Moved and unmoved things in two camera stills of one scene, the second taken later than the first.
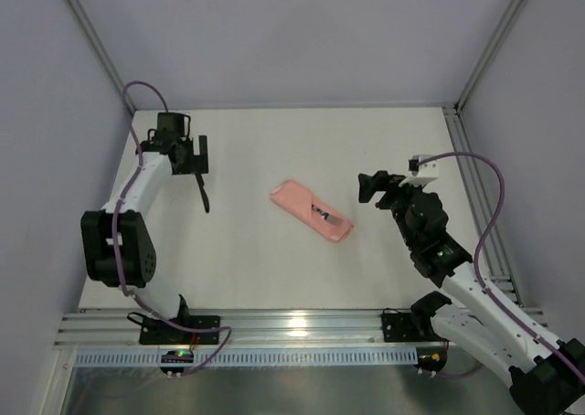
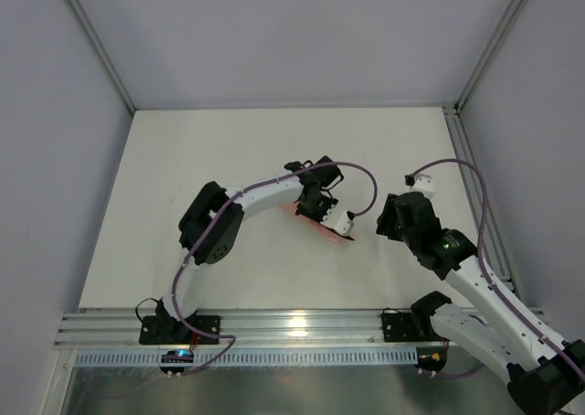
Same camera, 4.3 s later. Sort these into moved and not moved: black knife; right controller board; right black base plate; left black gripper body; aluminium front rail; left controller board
Moved: black knife; left black gripper body
Not moved: right black base plate; aluminium front rail; right controller board; left controller board
